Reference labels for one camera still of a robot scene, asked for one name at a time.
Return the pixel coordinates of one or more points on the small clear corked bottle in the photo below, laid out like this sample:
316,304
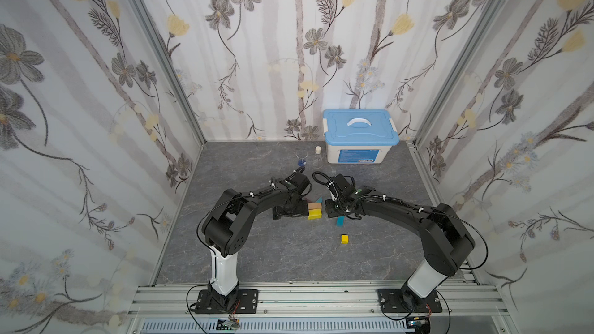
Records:
317,161

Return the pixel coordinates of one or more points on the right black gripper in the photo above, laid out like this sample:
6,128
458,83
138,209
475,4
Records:
338,209

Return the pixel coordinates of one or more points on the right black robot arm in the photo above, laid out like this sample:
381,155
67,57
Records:
446,239

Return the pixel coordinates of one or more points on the white slotted cable duct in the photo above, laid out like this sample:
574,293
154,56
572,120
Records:
276,325

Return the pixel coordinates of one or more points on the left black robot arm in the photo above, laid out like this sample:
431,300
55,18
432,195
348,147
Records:
225,230

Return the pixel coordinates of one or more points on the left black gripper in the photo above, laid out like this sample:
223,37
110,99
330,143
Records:
303,210

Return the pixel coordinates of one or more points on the blue lid storage box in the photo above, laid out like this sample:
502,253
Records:
358,136

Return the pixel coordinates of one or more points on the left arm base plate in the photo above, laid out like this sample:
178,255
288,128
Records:
239,301

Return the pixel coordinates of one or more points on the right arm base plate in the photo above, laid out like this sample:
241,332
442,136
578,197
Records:
394,300

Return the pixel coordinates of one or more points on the glass beaker blue liquid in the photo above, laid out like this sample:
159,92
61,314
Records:
302,156

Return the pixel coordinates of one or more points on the yellow rectangular block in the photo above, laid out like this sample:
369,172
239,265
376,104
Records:
314,214

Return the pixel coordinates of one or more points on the small circuit board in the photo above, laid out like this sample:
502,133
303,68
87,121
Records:
228,324

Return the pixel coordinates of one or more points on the aluminium frame rail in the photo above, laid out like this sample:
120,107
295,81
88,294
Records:
318,299

